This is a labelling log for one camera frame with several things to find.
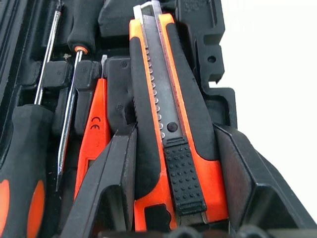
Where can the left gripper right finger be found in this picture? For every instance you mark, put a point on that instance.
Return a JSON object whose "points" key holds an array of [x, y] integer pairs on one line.
{"points": [[247, 186]]}

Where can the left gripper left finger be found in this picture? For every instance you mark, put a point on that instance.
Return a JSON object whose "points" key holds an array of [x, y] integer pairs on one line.
{"points": [[109, 173]]}

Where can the orange voltage tester pen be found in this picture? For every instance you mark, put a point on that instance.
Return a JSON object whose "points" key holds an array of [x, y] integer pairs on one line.
{"points": [[96, 129]]}

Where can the orange black utility knife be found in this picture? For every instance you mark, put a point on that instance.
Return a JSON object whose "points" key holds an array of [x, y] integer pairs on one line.
{"points": [[171, 116]]}

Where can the black plastic tool case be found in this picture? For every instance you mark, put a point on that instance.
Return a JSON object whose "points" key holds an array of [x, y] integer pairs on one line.
{"points": [[198, 37]]}

